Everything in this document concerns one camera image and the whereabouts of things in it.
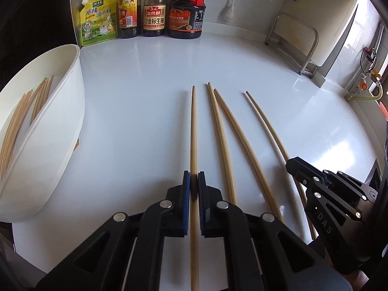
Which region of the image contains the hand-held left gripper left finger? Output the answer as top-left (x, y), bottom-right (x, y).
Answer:
top-left (36, 170), bottom-right (191, 291)

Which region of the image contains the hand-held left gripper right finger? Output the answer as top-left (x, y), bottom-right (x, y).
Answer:
top-left (198, 171), bottom-right (337, 291)

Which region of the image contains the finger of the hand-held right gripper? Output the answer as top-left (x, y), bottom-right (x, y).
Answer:
top-left (286, 157), bottom-right (378, 202)
top-left (303, 178), bottom-right (363, 222)

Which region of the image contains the long bamboo chopstick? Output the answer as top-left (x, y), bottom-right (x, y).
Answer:
top-left (245, 91), bottom-right (318, 240)
top-left (207, 82), bottom-right (238, 206)
top-left (189, 85), bottom-right (201, 291)
top-left (214, 89), bottom-right (284, 222)

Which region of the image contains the white plastic bowl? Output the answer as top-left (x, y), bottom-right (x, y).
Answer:
top-left (0, 44), bottom-right (86, 223)

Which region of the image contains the bunch of wooden chopsticks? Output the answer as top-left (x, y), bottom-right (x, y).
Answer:
top-left (0, 75), bottom-right (54, 182)

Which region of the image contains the metal rack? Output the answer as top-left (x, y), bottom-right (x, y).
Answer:
top-left (266, 11), bottom-right (319, 79)

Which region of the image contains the metal gas valve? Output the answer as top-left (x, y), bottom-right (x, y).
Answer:
top-left (356, 47), bottom-right (382, 91)

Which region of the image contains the white cutting board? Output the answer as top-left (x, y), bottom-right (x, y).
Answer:
top-left (285, 0), bottom-right (361, 67)

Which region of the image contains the large red-capped soy sauce jug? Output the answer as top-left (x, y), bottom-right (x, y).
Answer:
top-left (168, 0), bottom-right (207, 39)

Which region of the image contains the clear soy sauce bottle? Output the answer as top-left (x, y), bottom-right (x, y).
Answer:
top-left (142, 0), bottom-right (167, 37)

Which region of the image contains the yellow-capped vinegar bottle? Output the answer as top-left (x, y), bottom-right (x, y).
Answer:
top-left (118, 0), bottom-right (142, 39)

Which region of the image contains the green seasoning pouch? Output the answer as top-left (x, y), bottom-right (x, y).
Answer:
top-left (79, 0), bottom-right (118, 47)

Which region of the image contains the yellow gas hose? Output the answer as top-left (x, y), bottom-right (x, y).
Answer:
top-left (347, 79), bottom-right (385, 102)

